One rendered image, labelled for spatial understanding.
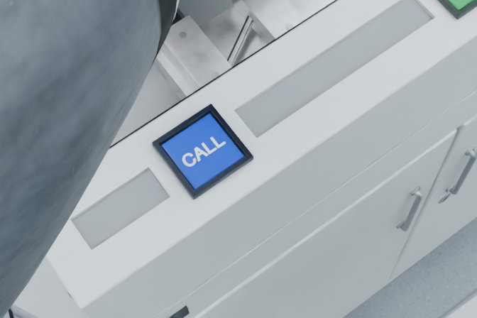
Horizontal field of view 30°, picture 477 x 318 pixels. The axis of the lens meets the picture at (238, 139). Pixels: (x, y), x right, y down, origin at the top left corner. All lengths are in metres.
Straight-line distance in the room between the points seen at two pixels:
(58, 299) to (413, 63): 0.36
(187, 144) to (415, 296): 1.03
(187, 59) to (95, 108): 0.58
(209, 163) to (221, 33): 0.18
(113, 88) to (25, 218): 0.03
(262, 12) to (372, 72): 0.13
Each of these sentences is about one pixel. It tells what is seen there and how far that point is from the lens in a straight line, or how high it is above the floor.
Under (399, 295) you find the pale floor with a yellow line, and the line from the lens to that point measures 1.65.
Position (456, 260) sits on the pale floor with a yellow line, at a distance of 1.69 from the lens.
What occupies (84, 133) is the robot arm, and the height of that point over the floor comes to 1.41.
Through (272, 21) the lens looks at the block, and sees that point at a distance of 0.79.
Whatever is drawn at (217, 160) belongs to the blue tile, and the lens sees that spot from 0.67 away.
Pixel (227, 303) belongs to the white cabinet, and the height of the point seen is 0.70.
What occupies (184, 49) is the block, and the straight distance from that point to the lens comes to 0.78.
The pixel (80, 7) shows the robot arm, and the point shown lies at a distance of 0.19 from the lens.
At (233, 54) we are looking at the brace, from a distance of 0.79.
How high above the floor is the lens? 1.58
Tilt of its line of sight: 66 degrees down
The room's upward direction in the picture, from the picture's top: 4 degrees counter-clockwise
